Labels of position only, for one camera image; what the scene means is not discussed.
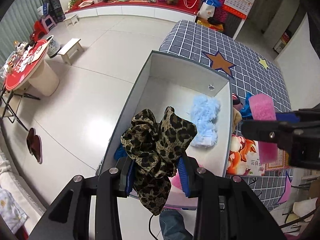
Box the small white wooden stool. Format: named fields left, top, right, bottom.
left=57, top=38, right=84, bottom=65

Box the blue mesh cloth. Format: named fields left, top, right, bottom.
left=240, top=92, right=253, bottom=120
left=113, top=144, right=127, bottom=161

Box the red plastic stool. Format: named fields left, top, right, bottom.
left=29, top=21, right=48, bottom=42

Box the grey checked star rug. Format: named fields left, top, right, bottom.
left=158, top=19, right=295, bottom=212

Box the pink navy knit hat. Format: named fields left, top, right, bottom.
left=232, top=93, right=243, bottom=112

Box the red round table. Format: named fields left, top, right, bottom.
left=4, top=39, right=60, bottom=96

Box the red yellow gift box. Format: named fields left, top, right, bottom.
left=196, top=17, right=224, bottom=33

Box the pink plastic stool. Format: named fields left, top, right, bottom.
left=41, top=15, right=56, bottom=33

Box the pink yellow paper box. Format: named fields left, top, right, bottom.
left=265, top=149, right=290, bottom=171

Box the blue white ceramic vase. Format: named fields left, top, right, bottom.
left=46, top=35, right=61, bottom=58

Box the pink sponge block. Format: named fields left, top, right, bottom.
left=171, top=172, right=186, bottom=193
left=248, top=93, right=278, bottom=164

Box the white shopping bag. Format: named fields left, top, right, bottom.
left=198, top=0, right=215, bottom=20

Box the blue jeans leg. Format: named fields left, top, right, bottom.
left=159, top=209, right=193, bottom=240

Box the floral tissue pack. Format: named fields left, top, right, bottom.
left=226, top=134, right=265, bottom=177

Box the leopard print scrunchie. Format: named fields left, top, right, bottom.
left=120, top=106, right=197, bottom=216

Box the red white tv cabinet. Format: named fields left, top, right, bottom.
left=65, top=1, right=199, bottom=22

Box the light blue fluffy duster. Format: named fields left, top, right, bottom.
left=190, top=95, right=221, bottom=148

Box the beige knit hat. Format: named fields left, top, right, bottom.
left=232, top=107, right=242, bottom=133

